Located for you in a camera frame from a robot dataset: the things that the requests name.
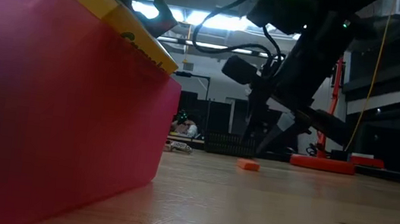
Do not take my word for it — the person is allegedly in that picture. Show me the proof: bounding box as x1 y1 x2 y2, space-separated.
169 108 201 139

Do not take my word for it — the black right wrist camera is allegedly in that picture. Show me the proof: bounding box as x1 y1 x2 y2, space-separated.
220 53 261 87

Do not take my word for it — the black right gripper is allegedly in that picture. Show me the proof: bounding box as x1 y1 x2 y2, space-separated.
243 76 317 159

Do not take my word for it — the flat red white box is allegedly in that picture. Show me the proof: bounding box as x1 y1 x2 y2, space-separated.
348 151 387 171

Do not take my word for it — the red translucent plastic tray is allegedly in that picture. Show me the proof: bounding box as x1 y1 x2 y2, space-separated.
0 0 194 224

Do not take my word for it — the red desk lamp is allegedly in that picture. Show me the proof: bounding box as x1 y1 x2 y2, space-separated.
288 51 370 176

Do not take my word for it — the black background stand frame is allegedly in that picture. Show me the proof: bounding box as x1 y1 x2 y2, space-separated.
171 70 212 103

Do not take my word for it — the small black box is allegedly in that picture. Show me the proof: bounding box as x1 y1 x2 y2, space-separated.
329 148 351 163

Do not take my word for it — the black aluminium table frame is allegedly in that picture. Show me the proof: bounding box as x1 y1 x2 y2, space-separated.
163 137 400 187

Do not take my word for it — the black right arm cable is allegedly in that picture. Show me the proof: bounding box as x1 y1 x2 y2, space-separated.
188 0 293 80

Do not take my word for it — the orange rectangular eraser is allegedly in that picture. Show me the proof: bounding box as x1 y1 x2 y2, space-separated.
235 157 262 173

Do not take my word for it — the long ceiling light bar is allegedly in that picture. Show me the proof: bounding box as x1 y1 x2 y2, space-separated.
156 34 288 62

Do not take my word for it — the yellow hanging cable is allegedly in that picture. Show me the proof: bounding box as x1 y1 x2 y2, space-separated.
343 0 396 156

